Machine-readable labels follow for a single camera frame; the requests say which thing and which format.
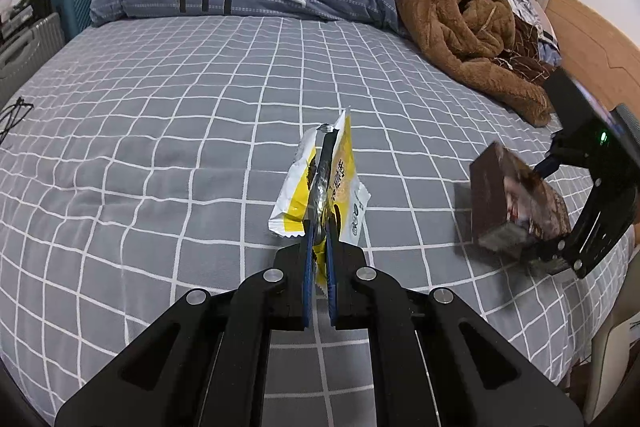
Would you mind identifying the brown cookie box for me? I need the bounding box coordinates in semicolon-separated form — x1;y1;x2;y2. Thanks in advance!
470;142;570;258

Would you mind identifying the yellow snack wrapper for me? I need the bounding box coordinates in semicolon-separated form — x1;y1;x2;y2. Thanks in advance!
268;109;370;291

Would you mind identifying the wooden headboard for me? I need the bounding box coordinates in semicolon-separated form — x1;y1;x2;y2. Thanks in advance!
546;0;640;115

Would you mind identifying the brown fleece blanket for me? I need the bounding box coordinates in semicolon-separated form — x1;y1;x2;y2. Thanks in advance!
395;0;554;127

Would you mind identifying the grey checked bed sheet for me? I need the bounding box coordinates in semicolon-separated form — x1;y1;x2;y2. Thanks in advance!
1;16;634;421

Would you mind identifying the grey suitcase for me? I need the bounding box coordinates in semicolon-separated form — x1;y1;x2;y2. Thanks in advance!
0;13;65;107

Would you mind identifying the black cable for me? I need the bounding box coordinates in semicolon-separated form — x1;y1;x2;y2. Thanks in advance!
0;95;36;145

